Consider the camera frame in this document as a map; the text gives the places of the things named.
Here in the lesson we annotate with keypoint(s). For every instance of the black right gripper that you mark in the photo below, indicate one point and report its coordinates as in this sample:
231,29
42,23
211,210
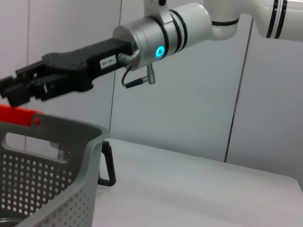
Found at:
94,63

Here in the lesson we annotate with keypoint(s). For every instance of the glass teacup black base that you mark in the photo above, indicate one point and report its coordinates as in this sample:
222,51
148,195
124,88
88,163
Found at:
9,223

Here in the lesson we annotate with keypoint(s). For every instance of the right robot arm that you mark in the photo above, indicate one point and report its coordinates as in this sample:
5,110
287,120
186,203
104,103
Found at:
189,23

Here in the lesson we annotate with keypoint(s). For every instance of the grey perforated storage bin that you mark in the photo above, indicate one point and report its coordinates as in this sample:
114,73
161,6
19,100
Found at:
82,165

